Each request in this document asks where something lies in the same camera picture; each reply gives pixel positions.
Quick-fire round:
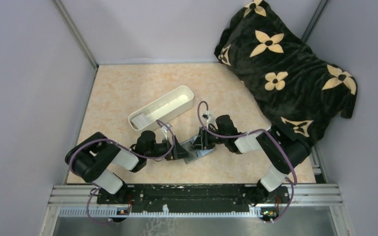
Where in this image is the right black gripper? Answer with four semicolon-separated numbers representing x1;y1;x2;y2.
189;126;227;150

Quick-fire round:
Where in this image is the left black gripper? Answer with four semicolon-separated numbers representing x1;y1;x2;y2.
145;135;192;161

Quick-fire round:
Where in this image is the white plastic tray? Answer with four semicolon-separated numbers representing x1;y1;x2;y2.
128;86;194;132

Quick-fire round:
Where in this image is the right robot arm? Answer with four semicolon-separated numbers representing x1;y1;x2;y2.
190;115;311;203

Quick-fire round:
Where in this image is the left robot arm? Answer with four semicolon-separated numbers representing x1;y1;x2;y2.
64;131;190;204

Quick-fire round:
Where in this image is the stack of white cards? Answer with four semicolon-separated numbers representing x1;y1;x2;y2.
130;113;152;130

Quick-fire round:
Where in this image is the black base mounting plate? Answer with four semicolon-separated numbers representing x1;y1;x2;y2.
97;184;289;213

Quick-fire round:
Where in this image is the black floral blanket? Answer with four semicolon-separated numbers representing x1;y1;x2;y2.
214;0;358;146

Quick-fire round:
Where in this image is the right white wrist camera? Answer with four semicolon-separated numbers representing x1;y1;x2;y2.
201;110;216;126

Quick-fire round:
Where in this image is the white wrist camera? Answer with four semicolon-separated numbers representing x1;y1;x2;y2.
158;120;173;139
201;110;216;126

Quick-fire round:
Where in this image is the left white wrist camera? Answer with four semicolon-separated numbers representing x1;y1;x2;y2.
158;120;173;139

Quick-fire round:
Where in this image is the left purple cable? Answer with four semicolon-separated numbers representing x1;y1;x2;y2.
67;119;177;226

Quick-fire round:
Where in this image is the purple cable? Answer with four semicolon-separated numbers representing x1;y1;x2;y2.
67;119;177;226
197;101;298;224

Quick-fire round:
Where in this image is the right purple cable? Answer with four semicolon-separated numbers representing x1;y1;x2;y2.
197;101;298;224

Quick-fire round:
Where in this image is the aluminium frame rail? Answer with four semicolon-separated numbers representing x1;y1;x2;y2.
48;184;343;217

